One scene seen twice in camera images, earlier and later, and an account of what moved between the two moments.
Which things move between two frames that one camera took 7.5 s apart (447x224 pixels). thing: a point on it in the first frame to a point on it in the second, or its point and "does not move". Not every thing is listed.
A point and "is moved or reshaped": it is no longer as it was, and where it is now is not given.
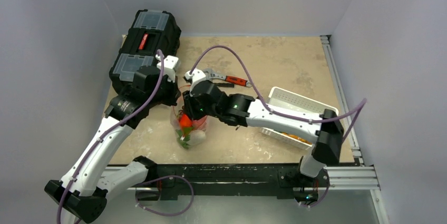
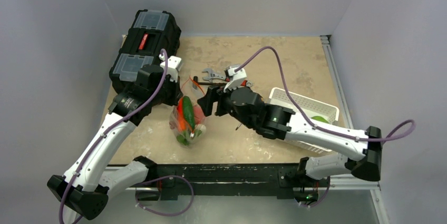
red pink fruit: (200, 124) is moved or reshaped
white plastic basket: (285, 98) does not move
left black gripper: (175, 92) does not move
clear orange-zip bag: (189, 133) does not move
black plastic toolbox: (151, 31) does not move
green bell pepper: (186, 130) to (182, 139)
